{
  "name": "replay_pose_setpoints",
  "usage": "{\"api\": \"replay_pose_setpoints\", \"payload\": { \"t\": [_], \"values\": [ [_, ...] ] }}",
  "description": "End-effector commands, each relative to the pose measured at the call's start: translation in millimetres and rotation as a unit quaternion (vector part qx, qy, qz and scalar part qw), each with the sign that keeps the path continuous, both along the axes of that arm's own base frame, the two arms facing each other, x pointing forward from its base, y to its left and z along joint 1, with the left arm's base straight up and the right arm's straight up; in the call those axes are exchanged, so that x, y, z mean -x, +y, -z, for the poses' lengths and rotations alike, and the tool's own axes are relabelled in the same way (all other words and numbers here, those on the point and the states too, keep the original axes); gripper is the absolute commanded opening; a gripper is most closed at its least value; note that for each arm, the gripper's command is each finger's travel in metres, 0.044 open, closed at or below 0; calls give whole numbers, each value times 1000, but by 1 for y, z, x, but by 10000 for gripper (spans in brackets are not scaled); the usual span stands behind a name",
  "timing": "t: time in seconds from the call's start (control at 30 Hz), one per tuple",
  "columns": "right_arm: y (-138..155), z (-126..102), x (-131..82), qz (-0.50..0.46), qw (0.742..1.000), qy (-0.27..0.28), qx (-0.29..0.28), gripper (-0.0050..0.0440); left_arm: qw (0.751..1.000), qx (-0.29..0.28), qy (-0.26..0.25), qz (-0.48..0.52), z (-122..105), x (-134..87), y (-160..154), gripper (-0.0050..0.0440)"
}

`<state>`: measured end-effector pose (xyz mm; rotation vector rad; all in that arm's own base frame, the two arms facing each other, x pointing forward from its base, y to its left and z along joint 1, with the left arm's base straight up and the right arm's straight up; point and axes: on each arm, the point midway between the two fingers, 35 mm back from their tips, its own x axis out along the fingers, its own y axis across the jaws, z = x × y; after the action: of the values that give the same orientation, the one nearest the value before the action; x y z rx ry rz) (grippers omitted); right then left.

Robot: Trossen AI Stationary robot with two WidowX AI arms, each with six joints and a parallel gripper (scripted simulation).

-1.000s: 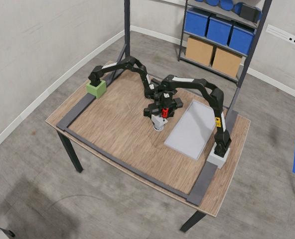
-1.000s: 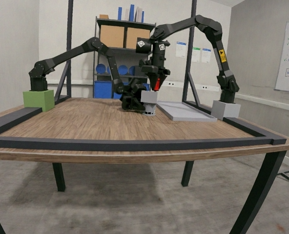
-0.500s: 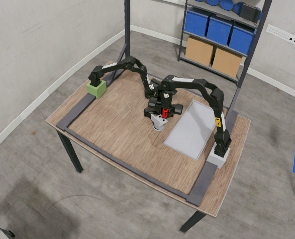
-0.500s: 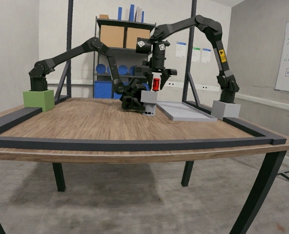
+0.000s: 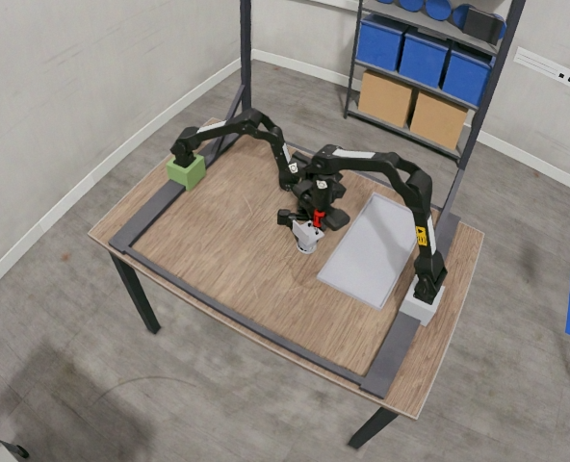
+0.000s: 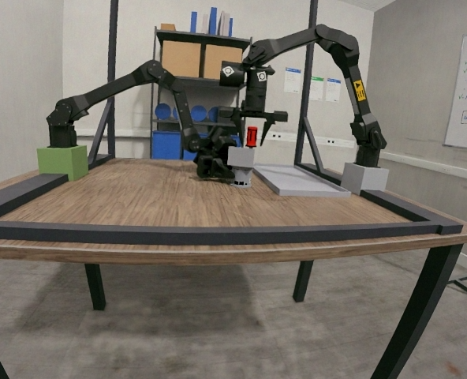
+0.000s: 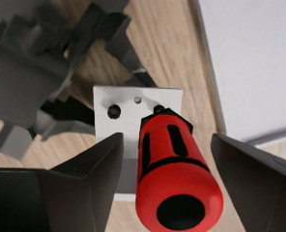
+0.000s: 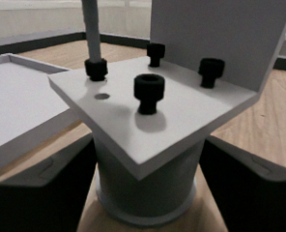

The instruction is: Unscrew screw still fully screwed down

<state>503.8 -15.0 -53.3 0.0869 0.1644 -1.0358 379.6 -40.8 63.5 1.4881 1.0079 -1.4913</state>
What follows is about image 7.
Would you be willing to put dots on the grey cylinder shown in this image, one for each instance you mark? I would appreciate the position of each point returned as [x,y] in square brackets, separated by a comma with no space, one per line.
[133,83]

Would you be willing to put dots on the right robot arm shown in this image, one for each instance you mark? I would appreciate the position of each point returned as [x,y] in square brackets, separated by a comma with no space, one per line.
[31,68]

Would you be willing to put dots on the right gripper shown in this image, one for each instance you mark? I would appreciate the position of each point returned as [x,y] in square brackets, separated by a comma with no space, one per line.
[72,117]

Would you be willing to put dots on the black screw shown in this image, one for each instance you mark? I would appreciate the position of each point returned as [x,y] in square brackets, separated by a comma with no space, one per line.
[114,112]
[158,107]

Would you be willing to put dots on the red screwdriver handle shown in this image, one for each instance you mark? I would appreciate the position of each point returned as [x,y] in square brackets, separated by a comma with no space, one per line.
[176,190]

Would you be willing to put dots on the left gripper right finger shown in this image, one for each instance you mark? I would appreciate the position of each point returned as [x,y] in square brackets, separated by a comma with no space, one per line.
[255,181]

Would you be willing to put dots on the white bracket with holes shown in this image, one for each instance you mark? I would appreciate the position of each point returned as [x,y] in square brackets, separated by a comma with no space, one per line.
[129,124]

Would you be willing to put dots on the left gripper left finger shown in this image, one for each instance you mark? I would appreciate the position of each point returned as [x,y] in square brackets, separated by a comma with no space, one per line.
[73,196]

